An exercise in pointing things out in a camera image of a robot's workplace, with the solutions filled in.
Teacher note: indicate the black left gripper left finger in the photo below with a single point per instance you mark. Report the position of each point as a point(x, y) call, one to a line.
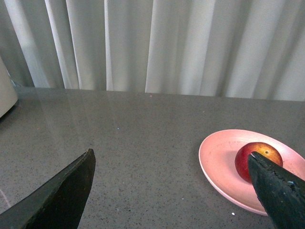
point(57, 204)

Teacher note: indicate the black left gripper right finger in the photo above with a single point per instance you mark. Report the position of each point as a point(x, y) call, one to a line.
point(281, 193)

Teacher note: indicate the red apple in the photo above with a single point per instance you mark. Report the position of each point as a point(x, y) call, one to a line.
point(262, 148)

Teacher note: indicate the pink plate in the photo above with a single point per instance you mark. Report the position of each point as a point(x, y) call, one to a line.
point(217, 154)

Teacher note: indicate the white appliance at left edge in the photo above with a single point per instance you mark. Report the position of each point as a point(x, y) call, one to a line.
point(8, 96)

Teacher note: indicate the white curtain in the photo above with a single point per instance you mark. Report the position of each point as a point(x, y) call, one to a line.
point(231, 48)

